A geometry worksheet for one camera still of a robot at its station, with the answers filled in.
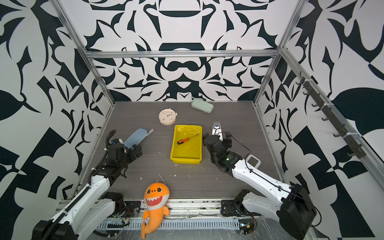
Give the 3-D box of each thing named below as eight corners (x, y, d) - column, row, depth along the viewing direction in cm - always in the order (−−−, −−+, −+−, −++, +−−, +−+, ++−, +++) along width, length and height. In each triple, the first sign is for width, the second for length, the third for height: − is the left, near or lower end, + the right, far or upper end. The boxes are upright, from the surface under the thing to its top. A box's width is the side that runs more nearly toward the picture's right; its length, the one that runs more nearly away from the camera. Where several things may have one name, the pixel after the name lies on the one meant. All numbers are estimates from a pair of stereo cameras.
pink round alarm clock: (158, 125, 109) (157, 122, 106) (160, 111, 117) (160, 108, 114) (176, 125, 109) (176, 122, 106) (177, 111, 117) (177, 108, 114)
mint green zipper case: (189, 106, 120) (189, 103, 118) (194, 99, 125) (194, 96, 123) (210, 114, 115) (210, 111, 112) (215, 106, 120) (215, 104, 117)
